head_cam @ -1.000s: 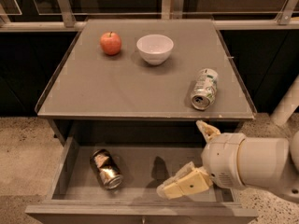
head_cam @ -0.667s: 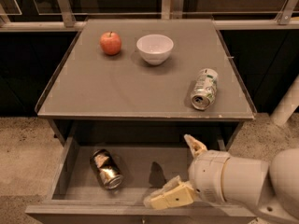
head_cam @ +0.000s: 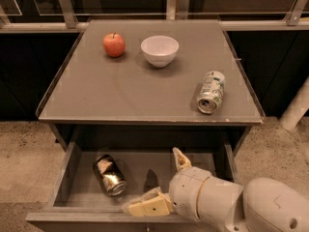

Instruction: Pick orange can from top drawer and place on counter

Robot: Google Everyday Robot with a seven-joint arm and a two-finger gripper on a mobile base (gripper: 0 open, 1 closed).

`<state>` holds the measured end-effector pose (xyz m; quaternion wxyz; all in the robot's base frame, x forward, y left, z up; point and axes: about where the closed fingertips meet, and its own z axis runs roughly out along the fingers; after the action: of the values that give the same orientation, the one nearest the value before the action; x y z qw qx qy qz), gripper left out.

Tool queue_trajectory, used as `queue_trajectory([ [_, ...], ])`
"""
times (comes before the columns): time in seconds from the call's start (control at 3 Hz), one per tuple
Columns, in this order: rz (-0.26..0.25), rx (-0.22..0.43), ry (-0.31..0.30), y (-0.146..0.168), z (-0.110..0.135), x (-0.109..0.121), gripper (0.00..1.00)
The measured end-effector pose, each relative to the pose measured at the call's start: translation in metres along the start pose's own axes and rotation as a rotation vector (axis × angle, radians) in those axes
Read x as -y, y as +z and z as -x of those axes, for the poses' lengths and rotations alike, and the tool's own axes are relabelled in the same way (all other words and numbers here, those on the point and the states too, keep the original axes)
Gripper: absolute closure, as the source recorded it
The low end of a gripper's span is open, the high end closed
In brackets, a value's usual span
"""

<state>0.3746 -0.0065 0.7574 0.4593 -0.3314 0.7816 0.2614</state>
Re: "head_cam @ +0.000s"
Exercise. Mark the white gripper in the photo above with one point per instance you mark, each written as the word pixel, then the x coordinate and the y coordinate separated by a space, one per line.
pixel 183 190

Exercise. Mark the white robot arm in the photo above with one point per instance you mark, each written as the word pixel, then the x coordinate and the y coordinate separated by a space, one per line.
pixel 263 205

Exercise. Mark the open grey top drawer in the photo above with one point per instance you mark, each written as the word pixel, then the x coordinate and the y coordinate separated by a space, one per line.
pixel 80 203

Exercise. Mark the green and white soda can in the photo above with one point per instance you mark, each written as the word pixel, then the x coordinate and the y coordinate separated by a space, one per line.
pixel 211 94

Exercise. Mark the grey cabinet counter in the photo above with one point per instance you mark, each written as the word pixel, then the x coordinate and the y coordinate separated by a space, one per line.
pixel 94 88

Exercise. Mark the white ceramic bowl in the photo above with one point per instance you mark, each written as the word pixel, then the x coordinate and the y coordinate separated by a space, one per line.
pixel 160 51

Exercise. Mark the red apple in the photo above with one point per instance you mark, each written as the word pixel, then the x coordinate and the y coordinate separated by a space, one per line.
pixel 114 45

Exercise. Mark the white cylindrical post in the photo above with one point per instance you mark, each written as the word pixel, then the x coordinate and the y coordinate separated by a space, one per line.
pixel 297 108

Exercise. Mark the metal railing frame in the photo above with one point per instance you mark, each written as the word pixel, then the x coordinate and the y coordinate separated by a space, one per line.
pixel 71 12

